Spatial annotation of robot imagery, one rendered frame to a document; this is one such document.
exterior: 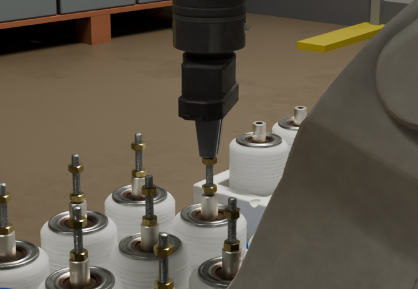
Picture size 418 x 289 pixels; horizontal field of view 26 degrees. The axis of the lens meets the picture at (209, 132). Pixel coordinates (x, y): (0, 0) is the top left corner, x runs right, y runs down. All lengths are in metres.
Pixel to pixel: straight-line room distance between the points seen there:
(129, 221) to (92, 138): 1.14
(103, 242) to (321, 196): 0.59
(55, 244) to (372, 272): 0.62
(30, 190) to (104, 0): 1.59
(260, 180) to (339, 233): 0.87
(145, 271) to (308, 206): 0.49
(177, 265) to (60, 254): 0.16
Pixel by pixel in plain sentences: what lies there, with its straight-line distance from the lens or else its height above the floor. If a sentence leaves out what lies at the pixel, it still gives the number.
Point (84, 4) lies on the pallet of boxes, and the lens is 3.42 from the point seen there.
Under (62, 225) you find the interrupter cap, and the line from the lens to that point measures 1.15.
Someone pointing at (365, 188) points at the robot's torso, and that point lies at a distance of 0.54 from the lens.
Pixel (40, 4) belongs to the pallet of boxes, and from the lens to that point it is 3.32.
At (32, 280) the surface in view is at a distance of 1.06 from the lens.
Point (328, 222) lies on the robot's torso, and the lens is 0.58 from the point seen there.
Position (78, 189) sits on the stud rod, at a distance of 1.14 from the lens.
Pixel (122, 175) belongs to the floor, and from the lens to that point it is 2.05.
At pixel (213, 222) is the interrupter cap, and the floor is 0.25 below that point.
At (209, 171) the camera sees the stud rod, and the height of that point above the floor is 0.31.
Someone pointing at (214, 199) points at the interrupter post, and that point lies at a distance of 1.15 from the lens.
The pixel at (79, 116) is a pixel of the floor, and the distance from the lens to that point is 2.52.
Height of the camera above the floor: 0.70
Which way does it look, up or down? 17 degrees down
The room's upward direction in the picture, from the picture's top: straight up
